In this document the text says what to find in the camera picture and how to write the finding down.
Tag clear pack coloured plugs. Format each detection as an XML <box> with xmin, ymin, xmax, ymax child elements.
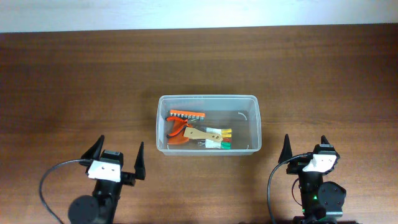
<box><xmin>198</xmin><ymin>127</ymin><xmax>233</xmax><ymax>150</ymax></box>

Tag orange handled pliers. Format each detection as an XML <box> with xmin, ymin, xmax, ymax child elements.
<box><xmin>166</xmin><ymin>116</ymin><xmax>198</xmax><ymax>139</ymax></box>

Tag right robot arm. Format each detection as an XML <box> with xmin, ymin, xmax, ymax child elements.
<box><xmin>278</xmin><ymin>134</ymin><xmax>346</xmax><ymax>224</ymax></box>

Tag orange socket rail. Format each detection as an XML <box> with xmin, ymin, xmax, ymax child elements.
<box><xmin>169</xmin><ymin>110</ymin><xmax>206</xmax><ymax>120</ymax></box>

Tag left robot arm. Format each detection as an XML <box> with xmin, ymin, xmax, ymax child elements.
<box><xmin>68</xmin><ymin>135</ymin><xmax>146</xmax><ymax>223</ymax></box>

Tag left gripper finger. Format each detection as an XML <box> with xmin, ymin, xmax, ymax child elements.
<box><xmin>134</xmin><ymin>142</ymin><xmax>146</xmax><ymax>180</ymax></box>
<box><xmin>81</xmin><ymin>135</ymin><xmax>104</xmax><ymax>160</ymax></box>

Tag orange scraper wooden handle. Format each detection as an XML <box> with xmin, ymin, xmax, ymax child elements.
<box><xmin>167</xmin><ymin>125</ymin><xmax>215</xmax><ymax>145</ymax></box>

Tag clear plastic container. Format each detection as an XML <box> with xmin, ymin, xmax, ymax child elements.
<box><xmin>156</xmin><ymin>95</ymin><xmax>262</xmax><ymax>156</ymax></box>

